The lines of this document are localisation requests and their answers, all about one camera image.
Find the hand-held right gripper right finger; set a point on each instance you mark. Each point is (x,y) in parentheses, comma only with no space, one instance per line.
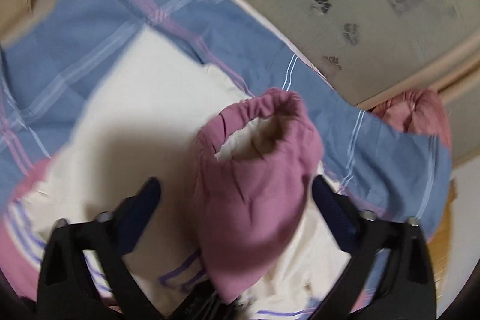
(327,198)

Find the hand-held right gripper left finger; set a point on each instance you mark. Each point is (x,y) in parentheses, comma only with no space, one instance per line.
(139,205)

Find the frosted glass wardrobe door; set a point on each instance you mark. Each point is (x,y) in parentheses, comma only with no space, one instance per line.
(375,24)

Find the blue plaid bed sheet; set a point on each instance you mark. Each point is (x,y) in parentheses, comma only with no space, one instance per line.
(93,35)

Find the cream wardrobe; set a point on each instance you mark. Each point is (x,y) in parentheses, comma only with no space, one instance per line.
(463,59)

